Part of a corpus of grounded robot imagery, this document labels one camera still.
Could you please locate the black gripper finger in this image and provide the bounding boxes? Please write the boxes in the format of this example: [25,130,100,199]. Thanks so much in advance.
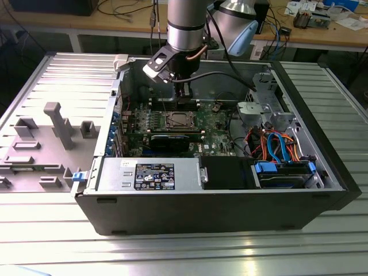
[183,81,193,106]
[176,81,185,106]

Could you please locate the silver CPU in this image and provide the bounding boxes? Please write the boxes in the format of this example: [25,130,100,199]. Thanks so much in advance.
[171,114,193,127]

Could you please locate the green motherboard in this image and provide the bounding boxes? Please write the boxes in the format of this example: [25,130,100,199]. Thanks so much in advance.
[120,99,239,158]

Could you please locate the black graphics card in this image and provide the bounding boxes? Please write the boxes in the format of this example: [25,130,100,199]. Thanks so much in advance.
[126,129,205,154]

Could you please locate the pale grey case latch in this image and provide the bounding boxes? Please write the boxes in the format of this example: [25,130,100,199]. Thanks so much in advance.
[113,53,129,73]

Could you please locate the metal drive cage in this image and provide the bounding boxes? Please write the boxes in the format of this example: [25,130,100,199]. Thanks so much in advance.
[235,71,301,136]

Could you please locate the grey power supply unit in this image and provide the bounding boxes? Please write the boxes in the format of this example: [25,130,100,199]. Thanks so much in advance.
[96,156,202,192]

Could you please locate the tall black box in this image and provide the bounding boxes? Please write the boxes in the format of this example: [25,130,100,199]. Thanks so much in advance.
[255,0,270,35]

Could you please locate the black PC case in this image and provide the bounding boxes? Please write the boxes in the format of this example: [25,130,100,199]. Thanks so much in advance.
[70,53,362,237]

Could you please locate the hard disk in blue carrier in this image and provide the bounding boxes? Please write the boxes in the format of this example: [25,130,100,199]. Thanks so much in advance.
[250,160,317,190]

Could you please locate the white paper sheets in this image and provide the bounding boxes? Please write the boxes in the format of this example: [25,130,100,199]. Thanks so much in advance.
[284,0,320,17]
[336,11,368,31]

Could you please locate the small heat sink assembly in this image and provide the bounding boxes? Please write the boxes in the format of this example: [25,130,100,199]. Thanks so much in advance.
[293,8,312,29]

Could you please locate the wooden workbench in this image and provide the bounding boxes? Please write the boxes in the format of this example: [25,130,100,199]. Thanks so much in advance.
[0,0,368,54]

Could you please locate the green circuit board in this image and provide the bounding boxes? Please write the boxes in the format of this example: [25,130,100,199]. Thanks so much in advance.
[310,11,331,29]

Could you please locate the grey parts rack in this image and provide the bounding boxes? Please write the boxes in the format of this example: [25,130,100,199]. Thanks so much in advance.
[0,102,101,193]

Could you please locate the wide black equipment case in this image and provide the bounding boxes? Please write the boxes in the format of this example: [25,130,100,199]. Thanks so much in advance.
[7,0,97,17]

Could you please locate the blue cardboard box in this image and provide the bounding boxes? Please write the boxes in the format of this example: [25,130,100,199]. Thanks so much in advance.
[323,0,360,12]

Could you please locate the black camera cable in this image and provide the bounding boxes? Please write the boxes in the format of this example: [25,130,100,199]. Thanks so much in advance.
[169,71,258,93]

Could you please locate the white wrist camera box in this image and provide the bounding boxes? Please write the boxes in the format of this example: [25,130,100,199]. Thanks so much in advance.
[142,47,175,83]

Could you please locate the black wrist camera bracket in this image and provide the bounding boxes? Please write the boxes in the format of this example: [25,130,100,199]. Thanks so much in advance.
[202,34,221,51]

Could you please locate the thick black cable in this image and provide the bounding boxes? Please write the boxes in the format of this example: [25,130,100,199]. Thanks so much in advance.
[226,108,252,158]

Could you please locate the black connector with coloured wires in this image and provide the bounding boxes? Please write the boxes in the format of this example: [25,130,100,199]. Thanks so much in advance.
[244,126,262,158]

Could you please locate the orange data cable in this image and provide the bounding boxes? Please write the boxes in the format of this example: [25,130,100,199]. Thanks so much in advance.
[275,131,302,162]
[259,131,271,160]

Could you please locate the blue data cable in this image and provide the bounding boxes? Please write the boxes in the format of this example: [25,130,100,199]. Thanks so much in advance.
[266,131,292,164]

